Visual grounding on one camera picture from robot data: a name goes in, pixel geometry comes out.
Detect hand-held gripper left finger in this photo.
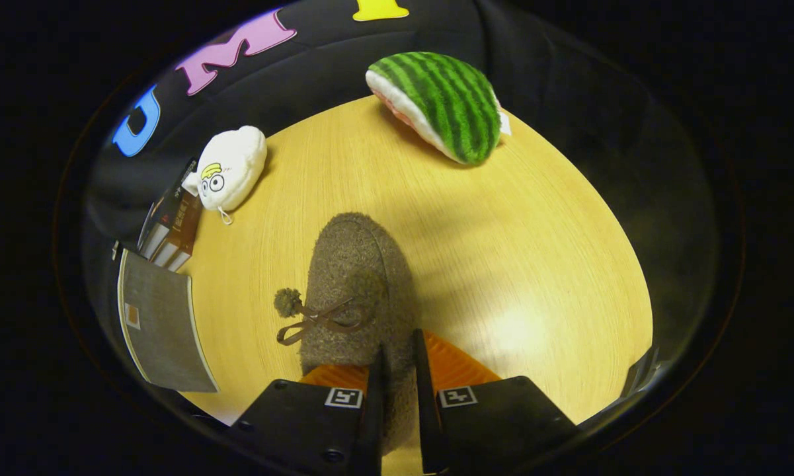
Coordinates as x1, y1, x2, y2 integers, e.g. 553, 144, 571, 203
230, 344, 391, 476

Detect grey fabric storage box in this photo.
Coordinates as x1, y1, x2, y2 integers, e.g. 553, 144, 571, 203
117, 248, 220, 393

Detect dark blue hardcover book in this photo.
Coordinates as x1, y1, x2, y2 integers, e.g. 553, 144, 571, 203
139, 159, 199, 245

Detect brown fuzzy moccasin shoe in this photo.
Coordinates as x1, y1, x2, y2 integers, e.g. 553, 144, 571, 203
274, 212, 420, 457

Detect white plush toy with eyes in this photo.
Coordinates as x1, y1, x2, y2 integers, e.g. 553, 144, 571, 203
182, 126, 268, 225

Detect brown book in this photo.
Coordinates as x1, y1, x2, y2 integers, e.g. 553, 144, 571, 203
151, 192, 204, 272

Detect watermelon slice plush toy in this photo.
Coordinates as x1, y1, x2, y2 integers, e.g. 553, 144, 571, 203
365, 52, 511, 166

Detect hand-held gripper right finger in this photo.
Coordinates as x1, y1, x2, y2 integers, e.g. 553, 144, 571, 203
413, 328, 580, 476

